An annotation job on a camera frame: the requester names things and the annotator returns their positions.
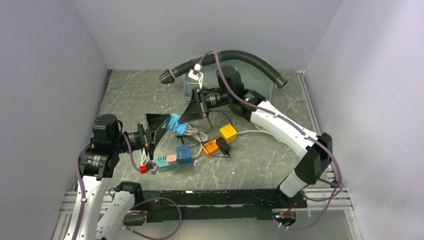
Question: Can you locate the teal power strip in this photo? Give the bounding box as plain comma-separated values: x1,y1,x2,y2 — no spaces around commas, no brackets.
154,155,179,172

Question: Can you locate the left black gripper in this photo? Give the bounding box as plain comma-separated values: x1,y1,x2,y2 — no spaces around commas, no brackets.
111,113,170,160

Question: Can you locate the yellow cube socket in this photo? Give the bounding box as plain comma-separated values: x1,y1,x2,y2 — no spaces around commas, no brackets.
219,124,238,144

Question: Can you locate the aluminium rail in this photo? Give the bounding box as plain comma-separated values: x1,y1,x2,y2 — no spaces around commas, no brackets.
59,188,353,214

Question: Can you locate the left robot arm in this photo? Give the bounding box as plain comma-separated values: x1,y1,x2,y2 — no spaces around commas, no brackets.
64,113,170,240

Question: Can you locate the light blue adapter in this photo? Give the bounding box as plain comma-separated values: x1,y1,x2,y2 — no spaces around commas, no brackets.
165,113,188,136

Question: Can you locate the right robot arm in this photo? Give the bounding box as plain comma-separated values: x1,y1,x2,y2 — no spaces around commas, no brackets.
179,64,333,208

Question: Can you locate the thin black adapter cable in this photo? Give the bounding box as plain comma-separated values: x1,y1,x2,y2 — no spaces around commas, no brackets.
178,110,234,160

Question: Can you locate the purple cable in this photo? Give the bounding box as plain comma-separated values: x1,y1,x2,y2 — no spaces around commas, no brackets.
198,50,344,232
71,132,182,240

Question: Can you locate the black power adapter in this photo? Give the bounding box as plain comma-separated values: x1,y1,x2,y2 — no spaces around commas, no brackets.
215,136,231,157

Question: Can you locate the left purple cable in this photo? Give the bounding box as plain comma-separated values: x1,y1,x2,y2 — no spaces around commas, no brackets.
71,132,182,240

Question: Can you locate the black corrugated hose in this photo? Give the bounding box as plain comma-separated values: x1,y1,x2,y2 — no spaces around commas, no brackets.
158,50,289,91

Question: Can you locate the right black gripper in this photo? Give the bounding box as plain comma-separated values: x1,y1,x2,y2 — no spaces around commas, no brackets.
179,86,232,124

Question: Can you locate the orange power strip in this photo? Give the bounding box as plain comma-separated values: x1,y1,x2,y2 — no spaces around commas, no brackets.
202,138,219,156

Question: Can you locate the white cable of orange strip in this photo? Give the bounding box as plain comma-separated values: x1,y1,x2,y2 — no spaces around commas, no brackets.
236,129,282,143

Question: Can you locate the translucent green storage box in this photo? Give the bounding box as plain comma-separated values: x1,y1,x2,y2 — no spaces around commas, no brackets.
182,59,274,100

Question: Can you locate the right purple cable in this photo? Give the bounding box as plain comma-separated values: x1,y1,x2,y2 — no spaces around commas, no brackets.
198,50,344,232

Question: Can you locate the pink small block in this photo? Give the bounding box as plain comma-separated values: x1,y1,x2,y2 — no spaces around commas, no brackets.
166,154,178,165

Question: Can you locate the blue cube socket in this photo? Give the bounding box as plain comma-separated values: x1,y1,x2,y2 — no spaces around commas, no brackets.
176,145,193,165

